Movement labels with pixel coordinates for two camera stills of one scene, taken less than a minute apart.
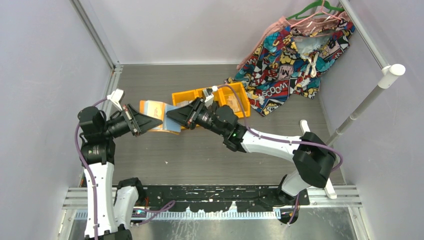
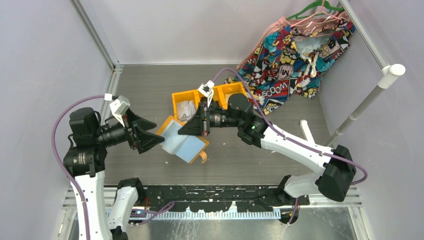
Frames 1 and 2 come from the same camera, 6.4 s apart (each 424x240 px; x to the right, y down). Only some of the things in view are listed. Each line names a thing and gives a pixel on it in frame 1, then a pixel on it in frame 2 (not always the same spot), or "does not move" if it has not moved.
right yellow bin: x=227 y=97 does not move
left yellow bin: x=189 y=95 does not move
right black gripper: x=188 y=115 to x=197 y=126
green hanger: x=322 y=3 does not move
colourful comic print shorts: x=289 y=62 does not move
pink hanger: x=322 y=4 does not move
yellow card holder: x=159 y=109 to x=188 y=147
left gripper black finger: x=144 y=123 to x=146 y=141
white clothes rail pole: x=391 y=72 does not move
